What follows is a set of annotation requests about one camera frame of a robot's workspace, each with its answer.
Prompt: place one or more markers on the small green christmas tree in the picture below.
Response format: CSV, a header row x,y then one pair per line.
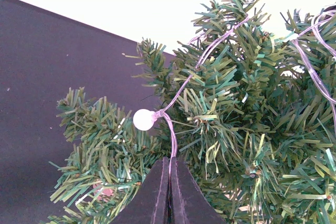
x,y
251,116

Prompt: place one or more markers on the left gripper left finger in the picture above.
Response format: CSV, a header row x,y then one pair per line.
x,y
149,205

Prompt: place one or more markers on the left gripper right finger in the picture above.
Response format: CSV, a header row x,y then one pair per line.
x,y
188,204

